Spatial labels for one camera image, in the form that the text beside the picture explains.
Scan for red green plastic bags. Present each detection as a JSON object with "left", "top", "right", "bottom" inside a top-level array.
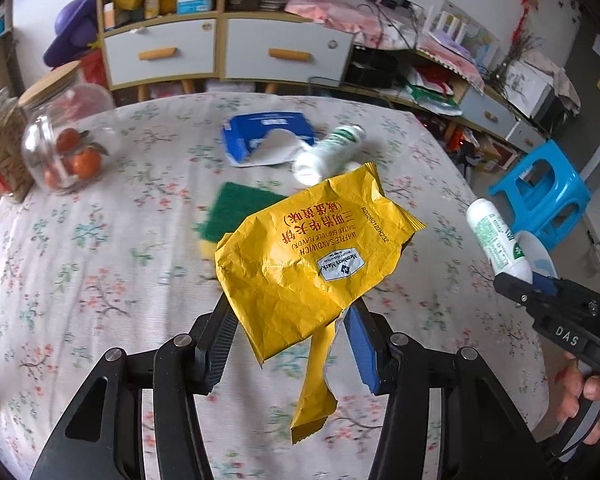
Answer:
[{"left": 407, "top": 65, "right": 463, "bottom": 116}]

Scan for white green plastic bottle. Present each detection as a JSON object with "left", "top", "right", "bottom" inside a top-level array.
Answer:
[
  {"left": 466, "top": 198, "right": 533, "bottom": 286},
  {"left": 292, "top": 125, "right": 368, "bottom": 186}
]

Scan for pink cloth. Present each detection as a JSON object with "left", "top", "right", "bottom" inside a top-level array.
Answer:
[{"left": 284, "top": 0, "right": 486, "bottom": 91}]

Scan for glass jar with wooden lid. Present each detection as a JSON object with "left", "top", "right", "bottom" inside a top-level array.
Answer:
[{"left": 19, "top": 60, "right": 123, "bottom": 196}]

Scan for dried twigs in vase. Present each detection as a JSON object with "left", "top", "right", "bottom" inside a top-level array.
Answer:
[{"left": 485, "top": 30, "right": 546, "bottom": 96}]

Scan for low wooden cabinet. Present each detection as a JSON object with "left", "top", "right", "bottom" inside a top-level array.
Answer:
[{"left": 345, "top": 47, "right": 551, "bottom": 153}]

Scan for torn blue white packet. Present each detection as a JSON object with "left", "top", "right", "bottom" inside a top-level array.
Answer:
[{"left": 222, "top": 111, "right": 317, "bottom": 167}]

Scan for white cardboard box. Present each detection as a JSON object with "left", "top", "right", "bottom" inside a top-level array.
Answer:
[{"left": 505, "top": 60, "right": 556, "bottom": 116}]

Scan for blue plastic stool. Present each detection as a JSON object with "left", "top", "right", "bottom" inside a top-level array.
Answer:
[{"left": 488, "top": 140, "right": 592, "bottom": 253}]

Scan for white drawer with orange handle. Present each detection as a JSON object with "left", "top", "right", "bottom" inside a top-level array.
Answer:
[
  {"left": 225, "top": 17, "right": 355, "bottom": 83},
  {"left": 102, "top": 19, "right": 218, "bottom": 88}
]

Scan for yellow snack wrapper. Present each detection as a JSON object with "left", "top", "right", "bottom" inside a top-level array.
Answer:
[{"left": 215, "top": 162, "right": 427, "bottom": 445}]

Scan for white rack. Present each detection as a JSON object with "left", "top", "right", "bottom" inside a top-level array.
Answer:
[{"left": 427, "top": 5, "right": 473, "bottom": 43}]

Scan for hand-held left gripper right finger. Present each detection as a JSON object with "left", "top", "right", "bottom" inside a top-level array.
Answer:
[{"left": 342, "top": 297, "right": 548, "bottom": 480}]

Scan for green yellow sponge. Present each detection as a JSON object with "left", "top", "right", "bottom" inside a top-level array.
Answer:
[{"left": 194, "top": 182, "right": 288, "bottom": 256}]

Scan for purple hat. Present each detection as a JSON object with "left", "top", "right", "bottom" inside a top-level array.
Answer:
[{"left": 43, "top": 0, "right": 101, "bottom": 68}]

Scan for white blue trash bin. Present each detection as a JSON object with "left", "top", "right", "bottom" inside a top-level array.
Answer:
[{"left": 515, "top": 230, "right": 561, "bottom": 281}]

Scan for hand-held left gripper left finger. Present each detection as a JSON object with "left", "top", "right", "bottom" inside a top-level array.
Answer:
[{"left": 30, "top": 292, "right": 241, "bottom": 480}]

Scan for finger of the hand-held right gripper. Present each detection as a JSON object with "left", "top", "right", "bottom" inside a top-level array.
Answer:
[
  {"left": 532, "top": 270, "right": 561, "bottom": 296},
  {"left": 494, "top": 272, "right": 537, "bottom": 309}
]

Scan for person's right hand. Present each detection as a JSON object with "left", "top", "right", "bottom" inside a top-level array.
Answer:
[{"left": 554, "top": 359, "right": 600, "bottom": 425}]

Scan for wooden shelf cabinet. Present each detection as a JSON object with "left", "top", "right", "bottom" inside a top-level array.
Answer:
[{"left": 96, "top": 0, "right": 356, "bottom": 93}]

